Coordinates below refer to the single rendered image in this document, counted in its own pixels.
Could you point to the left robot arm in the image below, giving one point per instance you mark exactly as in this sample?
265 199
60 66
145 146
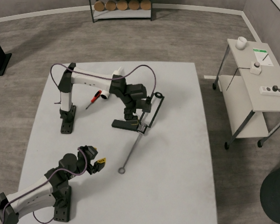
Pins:
124 91

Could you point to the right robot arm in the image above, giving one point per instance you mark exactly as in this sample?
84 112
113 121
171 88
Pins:
40 195

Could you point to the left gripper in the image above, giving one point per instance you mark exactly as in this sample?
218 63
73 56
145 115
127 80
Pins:
128 112

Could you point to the red and black screwdriver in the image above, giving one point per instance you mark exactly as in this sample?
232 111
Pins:
95 97

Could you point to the white and blue sealant cartridge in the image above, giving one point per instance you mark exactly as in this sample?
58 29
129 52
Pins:
105 94

